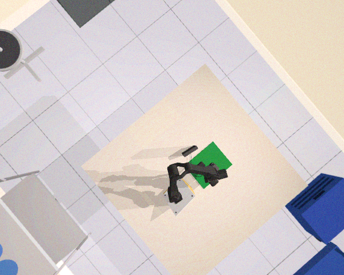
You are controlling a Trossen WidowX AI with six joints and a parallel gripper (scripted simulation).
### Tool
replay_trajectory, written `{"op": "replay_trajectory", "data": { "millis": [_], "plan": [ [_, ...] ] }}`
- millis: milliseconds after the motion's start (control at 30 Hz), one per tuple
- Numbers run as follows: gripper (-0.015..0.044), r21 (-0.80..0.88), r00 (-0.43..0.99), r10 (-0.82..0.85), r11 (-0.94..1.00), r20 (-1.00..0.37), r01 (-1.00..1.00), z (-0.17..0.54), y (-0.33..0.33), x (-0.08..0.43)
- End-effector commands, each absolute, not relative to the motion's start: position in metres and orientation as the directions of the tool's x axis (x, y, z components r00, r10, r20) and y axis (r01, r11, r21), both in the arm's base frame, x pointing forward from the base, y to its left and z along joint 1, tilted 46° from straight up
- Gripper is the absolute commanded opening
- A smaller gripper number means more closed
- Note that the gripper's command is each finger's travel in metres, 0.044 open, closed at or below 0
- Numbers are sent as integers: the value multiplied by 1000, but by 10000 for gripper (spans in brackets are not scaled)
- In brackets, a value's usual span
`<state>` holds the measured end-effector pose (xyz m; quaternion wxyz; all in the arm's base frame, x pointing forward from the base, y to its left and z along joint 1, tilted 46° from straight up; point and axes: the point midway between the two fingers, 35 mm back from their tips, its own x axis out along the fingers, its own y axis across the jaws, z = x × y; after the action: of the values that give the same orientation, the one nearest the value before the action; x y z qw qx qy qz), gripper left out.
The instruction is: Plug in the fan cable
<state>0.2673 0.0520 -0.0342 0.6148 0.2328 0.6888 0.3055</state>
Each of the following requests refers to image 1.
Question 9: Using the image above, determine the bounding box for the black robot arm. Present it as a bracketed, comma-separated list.
[167, 162, 228, 204]

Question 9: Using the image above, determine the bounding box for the black square panel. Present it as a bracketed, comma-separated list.
[182, 146, 198, 157]

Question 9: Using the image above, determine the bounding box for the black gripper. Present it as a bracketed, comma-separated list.
[197, 162, 218, 187]

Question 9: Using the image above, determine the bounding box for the green circuit board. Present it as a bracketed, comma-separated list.
[189, 142, 232, 189]

